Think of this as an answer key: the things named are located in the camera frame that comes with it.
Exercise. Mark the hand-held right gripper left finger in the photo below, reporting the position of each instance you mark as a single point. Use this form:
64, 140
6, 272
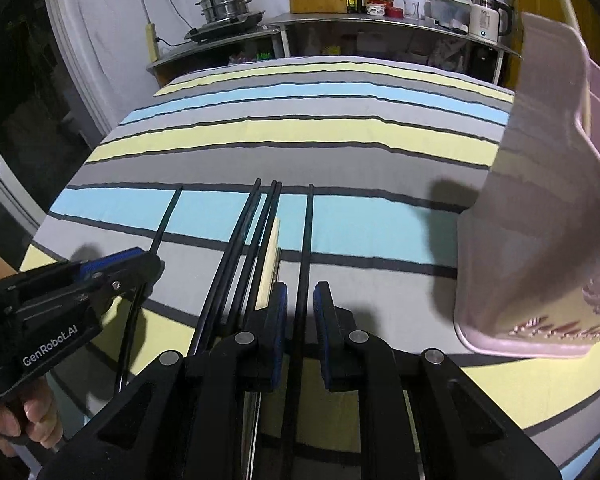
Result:
279, 320

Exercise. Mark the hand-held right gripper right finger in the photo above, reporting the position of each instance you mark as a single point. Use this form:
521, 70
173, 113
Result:
324, 330

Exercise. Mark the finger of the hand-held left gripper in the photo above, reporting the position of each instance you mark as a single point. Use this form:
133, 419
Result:
107, 292
124, 262

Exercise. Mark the wooden chopstick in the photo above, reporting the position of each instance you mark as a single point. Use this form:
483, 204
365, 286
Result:
270, 270

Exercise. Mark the pink plastic utensil basket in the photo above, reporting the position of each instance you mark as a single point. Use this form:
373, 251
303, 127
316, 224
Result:
530, 210

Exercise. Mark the person's left hand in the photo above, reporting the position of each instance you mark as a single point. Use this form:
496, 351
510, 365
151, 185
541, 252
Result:
39, 410

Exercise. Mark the white power strip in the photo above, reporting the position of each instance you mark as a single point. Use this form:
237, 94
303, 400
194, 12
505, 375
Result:
151, 42

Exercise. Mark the low metal side table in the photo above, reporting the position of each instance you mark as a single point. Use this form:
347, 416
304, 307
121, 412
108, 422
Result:
204, 52

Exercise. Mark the black induction cooker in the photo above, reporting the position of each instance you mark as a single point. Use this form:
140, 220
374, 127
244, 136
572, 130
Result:
224, 29

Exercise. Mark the stainless steel steamer pot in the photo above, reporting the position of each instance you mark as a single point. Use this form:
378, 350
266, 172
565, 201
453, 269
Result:
225, 2

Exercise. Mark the metal shelf table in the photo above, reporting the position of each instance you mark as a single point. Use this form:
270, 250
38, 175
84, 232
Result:
380, 22

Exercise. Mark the red tin box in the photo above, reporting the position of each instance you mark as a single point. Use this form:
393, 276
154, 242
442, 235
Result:
395, 11

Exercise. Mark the red-lidded sauce jar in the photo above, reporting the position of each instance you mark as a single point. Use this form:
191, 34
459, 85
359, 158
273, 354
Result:
374, 4

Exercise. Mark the clear drinking glass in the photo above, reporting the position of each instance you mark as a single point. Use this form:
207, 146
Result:
411, 9

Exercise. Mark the small red-lidded jar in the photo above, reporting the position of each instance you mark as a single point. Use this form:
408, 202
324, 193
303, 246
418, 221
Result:
389, 1

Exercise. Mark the clear plastic storage box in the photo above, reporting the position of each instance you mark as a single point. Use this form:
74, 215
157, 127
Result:
447, 10

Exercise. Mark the white electric kettle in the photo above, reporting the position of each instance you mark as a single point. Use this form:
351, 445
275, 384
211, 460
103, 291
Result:
485, 20

